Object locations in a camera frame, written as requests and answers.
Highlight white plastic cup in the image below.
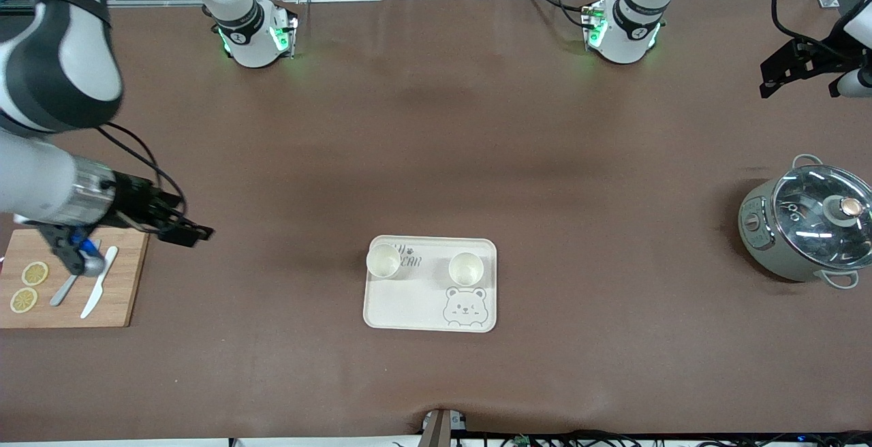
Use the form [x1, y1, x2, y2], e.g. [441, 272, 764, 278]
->
[366, 243, 402, 279]
[448, 251, 485, 288]

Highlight cream bear print tray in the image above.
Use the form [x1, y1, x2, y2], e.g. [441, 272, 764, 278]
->
[362, 235, 498, 333]

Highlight wooden cutting board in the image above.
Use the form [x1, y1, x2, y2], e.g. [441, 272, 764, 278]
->
[0, 228, 150, 329]

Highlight white plastic knife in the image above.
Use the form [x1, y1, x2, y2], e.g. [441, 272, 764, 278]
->
[80, 246, 119, 320]

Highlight glass pot lid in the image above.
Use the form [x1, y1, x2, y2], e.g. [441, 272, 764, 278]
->
[772, 164, 872, 271]

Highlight grey plastic knife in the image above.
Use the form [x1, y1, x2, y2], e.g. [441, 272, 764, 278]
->
[49, 239, 102, 307]

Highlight grey-green electric cooking pot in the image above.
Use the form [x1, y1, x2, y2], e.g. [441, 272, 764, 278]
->
[738, 154, 872, 290]

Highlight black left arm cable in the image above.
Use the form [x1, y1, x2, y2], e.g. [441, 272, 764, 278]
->
[771, 0, 872, 61]

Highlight black left base cable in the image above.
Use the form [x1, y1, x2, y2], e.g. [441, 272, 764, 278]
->
[523, 0, 595, 29]

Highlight table edge camera stand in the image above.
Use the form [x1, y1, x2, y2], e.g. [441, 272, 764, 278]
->
[419, 407, 471, 447]

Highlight black cables under table edge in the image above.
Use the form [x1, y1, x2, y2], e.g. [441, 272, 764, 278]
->
[392, 430, 872, 447]

